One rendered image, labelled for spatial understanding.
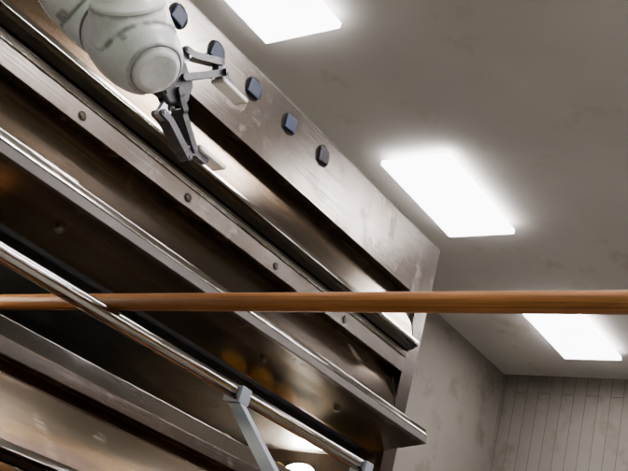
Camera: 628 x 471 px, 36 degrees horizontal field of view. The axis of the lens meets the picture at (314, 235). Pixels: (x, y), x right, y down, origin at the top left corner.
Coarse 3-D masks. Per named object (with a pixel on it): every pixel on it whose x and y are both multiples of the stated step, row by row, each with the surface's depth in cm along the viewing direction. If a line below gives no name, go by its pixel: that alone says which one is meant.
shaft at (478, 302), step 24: (384, 312) 138; (408, 312) 135; (432, 312) 133; (456, 312) 131; (480, 312) 129; (504, 312) 127; (528, 312) 125; (552, 312) 123; (576, 312) 121; (600, 312) 119; (624, 312) 117
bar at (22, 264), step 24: (0, 240) 151; (24, 264) 154; (48, 288) 158; (72, 288) 161; (96, 312) 165; (144, 336) 173; (168, 360) 180; (192, 360) 183; (216, 384) 188; (240, 408) 191; (264, 408) 199; (312, 432) 211; (264, 456) 182; (336, 456) 219
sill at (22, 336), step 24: (24, 336) 198; (48, 360) 202; (72, 360) 207; (96, 384) 212; (120, 384) 217; (144, 408) 223; (168, 408) 229; (192, 432) 234; (216, 432) 241; (240, 456) 248
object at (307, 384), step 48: (0, 144) 178; (0, 192) 189; (48, 192) 188; (48, 240) 204; (96, 240) 203; (144, 240) 206; (144, 288) 220; (192, 288) 218; (192, 336) 240; (240, 336) 238; (288, 384) 261; (336, 384) 259; (384, 432) 287
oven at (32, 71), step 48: (0, 48) 196; (48, 96) 205; (96, 144) 218; (144, 144) 226; (192, 192) 239; (240, 240) 252; (0, 288) 235; (96, 288) 225; (288, 288) 269; (0, 336) 193; (48, 336) 266; (96, 336) 253; (384, 336) 304; (144, 384) 288; (192, 384) 274; (240, 384) 263; (240, 432) 315; (288, 432) 297; (336, 432) 297
